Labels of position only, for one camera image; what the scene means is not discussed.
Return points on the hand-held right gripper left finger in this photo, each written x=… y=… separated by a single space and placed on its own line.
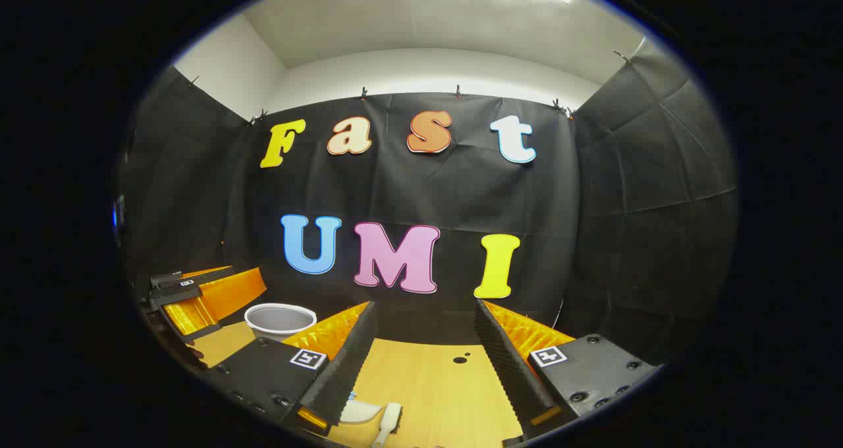
x=276 y=375

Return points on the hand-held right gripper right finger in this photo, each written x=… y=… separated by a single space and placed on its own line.
x=586 y=375

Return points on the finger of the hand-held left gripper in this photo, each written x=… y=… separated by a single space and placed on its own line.
x=172 y=293
x=230 y=293

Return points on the white plastic garbage bin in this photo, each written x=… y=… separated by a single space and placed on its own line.
x=280 y=319

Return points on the grey plastic dustpan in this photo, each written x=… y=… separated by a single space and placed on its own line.
x=359 y=412

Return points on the small grey broom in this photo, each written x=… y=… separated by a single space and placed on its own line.
x=390 y=418

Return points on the wooden desktop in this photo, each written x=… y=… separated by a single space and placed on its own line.
x=428 y=395

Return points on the black backdrop cloth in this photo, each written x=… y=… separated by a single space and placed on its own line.
x=395 y=184

